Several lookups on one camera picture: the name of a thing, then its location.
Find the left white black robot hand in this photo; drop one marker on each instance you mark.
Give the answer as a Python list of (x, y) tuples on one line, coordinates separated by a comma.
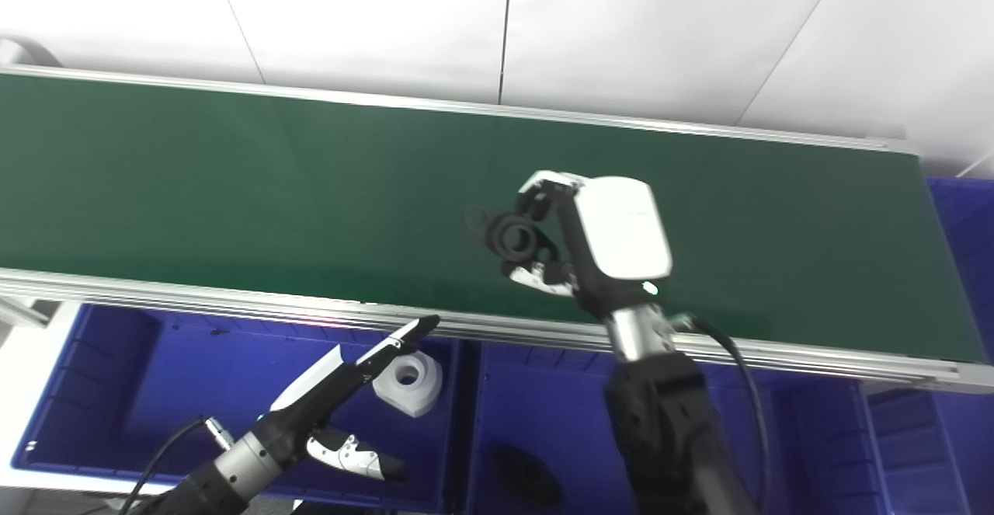
[(311, 402)]

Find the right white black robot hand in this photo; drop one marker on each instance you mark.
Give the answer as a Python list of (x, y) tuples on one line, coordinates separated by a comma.
[(621, 227)]

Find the black flanged metal part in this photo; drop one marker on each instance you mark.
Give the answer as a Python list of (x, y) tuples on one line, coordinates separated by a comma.
[(509, 237)]

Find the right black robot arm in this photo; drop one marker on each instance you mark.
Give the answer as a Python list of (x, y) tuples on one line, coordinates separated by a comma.
[(668, 422)]

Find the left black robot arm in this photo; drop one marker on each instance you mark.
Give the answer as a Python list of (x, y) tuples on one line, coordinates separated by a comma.
[(233, 464)]

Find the blue plastic bin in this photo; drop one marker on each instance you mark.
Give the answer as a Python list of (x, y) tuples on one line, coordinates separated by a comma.
[(808, 453), (967, 227), (140, 391), (916, 453)]

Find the green conveyor belt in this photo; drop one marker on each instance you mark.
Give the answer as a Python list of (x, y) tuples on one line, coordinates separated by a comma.
[(155, 297), (233, 181)]

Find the black part in bin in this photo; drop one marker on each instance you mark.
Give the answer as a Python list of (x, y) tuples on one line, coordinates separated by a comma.
[(528, 474)]

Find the aluminium conveyor support strut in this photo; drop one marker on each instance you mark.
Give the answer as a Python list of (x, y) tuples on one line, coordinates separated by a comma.
[(23, 311)]

